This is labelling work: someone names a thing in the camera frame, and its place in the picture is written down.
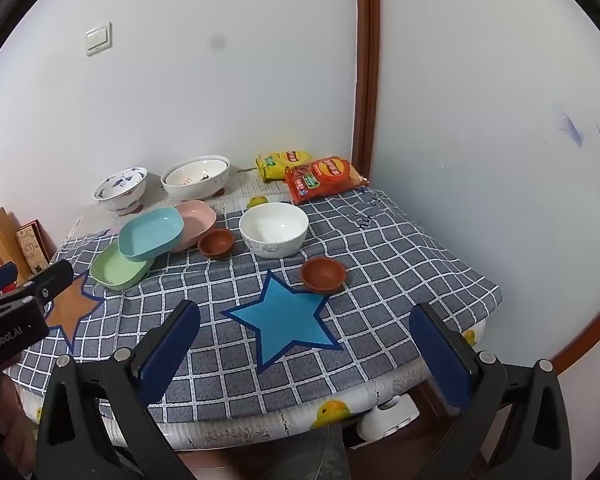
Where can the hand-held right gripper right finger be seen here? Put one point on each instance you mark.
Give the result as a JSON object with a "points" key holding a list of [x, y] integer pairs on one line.
{"points": [[440, 355]]}

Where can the white light switch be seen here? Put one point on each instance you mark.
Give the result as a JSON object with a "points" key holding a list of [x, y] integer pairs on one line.
{"points": [[99, 38]]}

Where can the small brown bowl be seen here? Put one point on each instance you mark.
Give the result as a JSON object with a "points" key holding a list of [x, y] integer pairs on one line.
{"points": [[215, 244], [322, 274]]}

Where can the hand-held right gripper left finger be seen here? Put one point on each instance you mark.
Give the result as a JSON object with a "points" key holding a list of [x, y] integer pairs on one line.
{"points": [[172, 345]]}

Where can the white plastic object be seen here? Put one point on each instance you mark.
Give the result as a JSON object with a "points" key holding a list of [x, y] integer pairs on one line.
{"points": [[387, 417]]}

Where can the patterned box with red edge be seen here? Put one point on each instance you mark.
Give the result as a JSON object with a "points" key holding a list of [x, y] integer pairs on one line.
{"points": [[30, 247]]}

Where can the blue plate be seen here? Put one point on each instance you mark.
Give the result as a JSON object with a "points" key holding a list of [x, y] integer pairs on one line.
{"points": [[150, 235]]}

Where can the green plate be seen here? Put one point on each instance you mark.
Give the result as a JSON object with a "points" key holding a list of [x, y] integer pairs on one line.
{"points": [[117, 272]]}

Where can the red snack bag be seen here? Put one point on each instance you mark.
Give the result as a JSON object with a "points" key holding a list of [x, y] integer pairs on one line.
{"points": [[325, 177]]}

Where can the grey checked cloth with stars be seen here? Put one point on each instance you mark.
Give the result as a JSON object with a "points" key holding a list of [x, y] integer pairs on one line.
{"points": [[380, 260]]}

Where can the white bowl with grey scrolls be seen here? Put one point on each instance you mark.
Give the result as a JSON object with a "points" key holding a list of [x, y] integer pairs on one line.
{"points": [[273, 230]]}

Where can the brown wooden door frame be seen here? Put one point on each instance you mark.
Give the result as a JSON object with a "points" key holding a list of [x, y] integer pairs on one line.
{"points": [[366, 60]]}

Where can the large white bowl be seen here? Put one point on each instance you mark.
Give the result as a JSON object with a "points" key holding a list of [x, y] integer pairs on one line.
{"points": [[195, 187]]}

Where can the yellow snack bag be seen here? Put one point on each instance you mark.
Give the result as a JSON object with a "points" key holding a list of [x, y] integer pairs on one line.
{"points": [[282, 162]]}

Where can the white bowl with red print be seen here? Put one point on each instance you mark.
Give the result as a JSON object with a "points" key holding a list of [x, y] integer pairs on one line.
{"points": [[192, 172]]}

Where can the white bowl with blue cranes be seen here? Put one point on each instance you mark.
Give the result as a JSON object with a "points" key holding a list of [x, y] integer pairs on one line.
{"points": [[120, 187]]}

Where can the pink plate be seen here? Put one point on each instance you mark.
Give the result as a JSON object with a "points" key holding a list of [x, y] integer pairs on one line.
{"points": [[200, 217]]}

